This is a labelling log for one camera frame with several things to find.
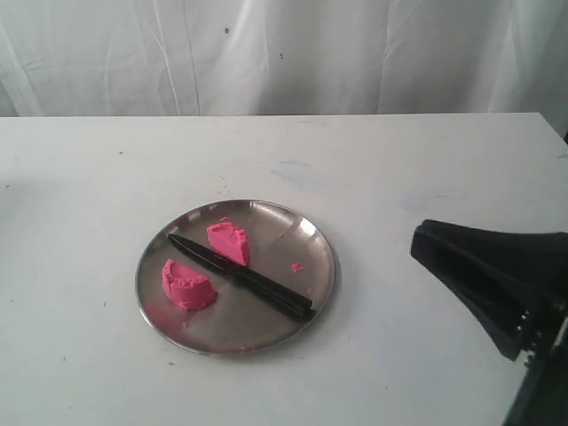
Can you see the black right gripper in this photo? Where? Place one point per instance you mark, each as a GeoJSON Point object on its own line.
{"type": "Point", "coordinates": [542, 333]}

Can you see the white backdrop curtain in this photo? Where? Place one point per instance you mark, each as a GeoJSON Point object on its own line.
{"type": "Point", "coordinates": [282, 57]}

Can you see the round steel plate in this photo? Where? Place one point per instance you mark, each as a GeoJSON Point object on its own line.
{"type": "Point", "coordinates": [284, 246]}

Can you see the black plastic knife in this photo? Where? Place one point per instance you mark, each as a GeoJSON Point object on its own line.
{"type": "Point", "coordinates": [286, 299]}

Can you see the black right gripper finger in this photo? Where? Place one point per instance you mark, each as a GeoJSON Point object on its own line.
{"type": "Point", "coordinates": [515, 271]}

